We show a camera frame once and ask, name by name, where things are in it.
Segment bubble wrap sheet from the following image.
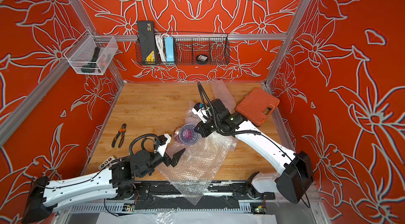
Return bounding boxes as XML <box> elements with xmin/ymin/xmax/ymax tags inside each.
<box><xmin>158</xmin><ymin>132</ymin><xmax>238</xmax><ymax>205</ymax></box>

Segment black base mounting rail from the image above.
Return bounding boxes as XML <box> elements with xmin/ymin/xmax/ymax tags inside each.
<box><xmin>104</xmin><ymin>181</ymin><xmax>275</xmax><ymax>215</ymax></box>

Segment clear acrylic wall bin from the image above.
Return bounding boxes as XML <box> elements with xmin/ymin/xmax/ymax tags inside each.
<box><xmin>63</xmin><ymin>30</ymin><xmax>118</xmax><ymax>75</ymax></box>

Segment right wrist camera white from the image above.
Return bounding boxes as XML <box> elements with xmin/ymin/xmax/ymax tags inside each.
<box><xmin>192</xmin><ymin>103</ymin><xmax>211</xmax><ymax>123</ymax></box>

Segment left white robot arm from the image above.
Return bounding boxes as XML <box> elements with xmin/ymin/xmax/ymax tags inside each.
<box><xmin>21</xmin><ymin>149</ymin><xmax>185</xmax><ymax>224</ymax></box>

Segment bubble wrapped bundle rear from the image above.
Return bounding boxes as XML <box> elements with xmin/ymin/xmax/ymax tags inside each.
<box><xmin>211</xmin><ymin>79</ymin><xmax>236</xmax><ymax>111</ymax></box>

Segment black wire wall basket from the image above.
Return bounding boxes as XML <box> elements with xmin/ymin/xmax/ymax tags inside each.
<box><xmin>135</xmin><ymin>32</ymin><xmax>231</xmax><ymax>66</ymax></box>

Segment purple blue glass vase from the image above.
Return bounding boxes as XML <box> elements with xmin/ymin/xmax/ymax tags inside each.
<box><xmin>175</xmin><ymin>123</ymin><xmax>201</xmax><ymax>145</ymax></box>

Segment bubble wrapped bundle middle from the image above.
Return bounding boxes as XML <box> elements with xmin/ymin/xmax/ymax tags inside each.
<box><xmin>185</xmin><ymin>101</ymin><xmax>201</xmax><ymax>126</ymax></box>

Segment small black round device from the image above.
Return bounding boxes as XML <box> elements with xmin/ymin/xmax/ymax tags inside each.
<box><xmin>196</xmin><ymin>54</ymin><xmax>209</xmax><ymax>65</ymax></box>

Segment black box with yellow label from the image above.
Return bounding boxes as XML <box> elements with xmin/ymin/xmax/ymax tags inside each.
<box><xmin>137</xmin><ymin>21</ymin><xmax>157</xmax><ymax>65</ymax></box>

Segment white coiled cable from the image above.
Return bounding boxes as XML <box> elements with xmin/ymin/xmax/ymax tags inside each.
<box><xmin>155</xmin><ymin>33</ymin><xmax>171</xmax><ymax>63</ymax></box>

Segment dark green handled tool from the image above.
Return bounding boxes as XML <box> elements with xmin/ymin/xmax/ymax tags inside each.
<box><xmin>81</xmin><ymin>47</ymin><xmax>100</xmax><ymax>73</ymax></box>

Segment white button control box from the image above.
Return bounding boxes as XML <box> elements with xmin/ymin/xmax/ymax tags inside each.
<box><xmin>98</xmin><ymin>156</ymin><xmax>116</xmax><ymax>171</ymax></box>

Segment orange black pliers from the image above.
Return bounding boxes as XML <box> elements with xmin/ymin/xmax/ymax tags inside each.
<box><xmin>111</xmin><ymin>123</ymin><xmax>127</xmax><ymax>148</ymax></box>

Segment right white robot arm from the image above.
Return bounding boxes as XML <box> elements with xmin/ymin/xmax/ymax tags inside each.
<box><xmin>192</xmin><ymin>99</ymin><xmax>313</xmax><ymax>204</ymax></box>

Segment bubble wrapped bundle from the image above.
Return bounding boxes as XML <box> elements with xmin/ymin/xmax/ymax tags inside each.
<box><xmin>185</xmin><ymin>101</ymin><xmax>201</xmax><ymax>126</ymax></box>
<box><xmin>211</xmin><ymin>79</ymin><xmax>236</xmax><ymax>111</ymax></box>

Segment light blue box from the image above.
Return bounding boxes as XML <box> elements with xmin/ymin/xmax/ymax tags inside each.
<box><xmin>164</xmin><ymin>36</ymin><xmax>175</xmax><ymax>63</ymax></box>

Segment orange plastic tool case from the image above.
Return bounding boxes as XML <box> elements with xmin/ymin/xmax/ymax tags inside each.
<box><xmin>235</xmin><ymin>88</ymin><xmax>280</xmax><ymax>127</ymax></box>

